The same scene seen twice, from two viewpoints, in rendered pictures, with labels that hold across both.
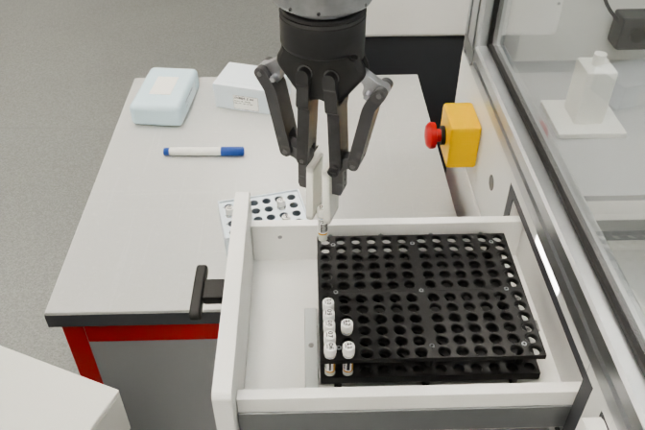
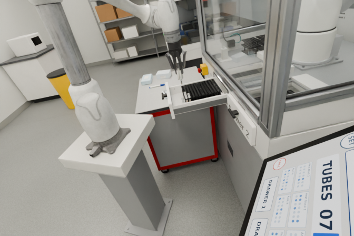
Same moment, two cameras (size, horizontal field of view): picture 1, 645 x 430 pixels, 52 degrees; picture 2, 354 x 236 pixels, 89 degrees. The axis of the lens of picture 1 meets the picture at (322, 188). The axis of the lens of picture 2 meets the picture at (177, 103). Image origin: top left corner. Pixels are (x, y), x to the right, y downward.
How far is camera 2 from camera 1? 0.50 m
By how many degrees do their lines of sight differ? 7
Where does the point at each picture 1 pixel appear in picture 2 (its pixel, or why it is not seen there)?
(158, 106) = (146, 80)
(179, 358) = (160, 120)
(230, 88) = (159, 74)
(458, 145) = (204, 70)
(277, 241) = (174, 89)
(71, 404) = (145, 117)
